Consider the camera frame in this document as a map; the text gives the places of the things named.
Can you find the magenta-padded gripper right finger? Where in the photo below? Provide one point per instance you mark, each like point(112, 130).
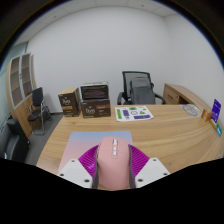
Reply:
point(151, 171)

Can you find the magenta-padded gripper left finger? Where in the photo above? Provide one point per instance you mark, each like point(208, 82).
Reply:
point(75, 171)

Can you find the pink computer mouse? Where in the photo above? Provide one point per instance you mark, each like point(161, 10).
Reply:
point(112, 166)

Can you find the pink and blue mouse pad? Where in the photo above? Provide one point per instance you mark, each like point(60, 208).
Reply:
point(78, 143)

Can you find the white printed paper sheet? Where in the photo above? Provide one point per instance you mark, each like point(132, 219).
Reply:
point(133, 113)

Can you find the wide brown printed box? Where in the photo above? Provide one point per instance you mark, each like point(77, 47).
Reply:
point(96, 108)

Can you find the black leather sofa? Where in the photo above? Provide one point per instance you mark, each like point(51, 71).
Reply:
point(13, 143)

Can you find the small brown cardboard box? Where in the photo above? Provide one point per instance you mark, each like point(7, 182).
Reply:
point(68, 103)

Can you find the round white patterned disc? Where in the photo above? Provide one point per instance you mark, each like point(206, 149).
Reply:
point(191, 110)

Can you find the small wooden block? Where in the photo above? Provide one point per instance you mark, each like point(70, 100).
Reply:
point(206, 115)

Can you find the green tissue packet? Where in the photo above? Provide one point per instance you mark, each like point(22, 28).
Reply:
point(219, 129)

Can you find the black mesh office chair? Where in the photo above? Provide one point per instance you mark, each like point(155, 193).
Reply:
point(141, 90)

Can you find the dark brown open box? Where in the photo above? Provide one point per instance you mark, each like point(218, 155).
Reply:
point(95, 91)

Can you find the black metal-legged visitor chair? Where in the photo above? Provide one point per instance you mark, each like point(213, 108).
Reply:
point(36, 98)

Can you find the wooden side desk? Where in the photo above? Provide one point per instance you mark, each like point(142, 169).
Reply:
point(180, 93)

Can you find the purple standing sign card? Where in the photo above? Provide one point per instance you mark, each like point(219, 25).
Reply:
point(216, 110)

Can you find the wooden glass-door shelf cabinet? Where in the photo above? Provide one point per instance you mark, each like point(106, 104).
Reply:
point(20, 100)

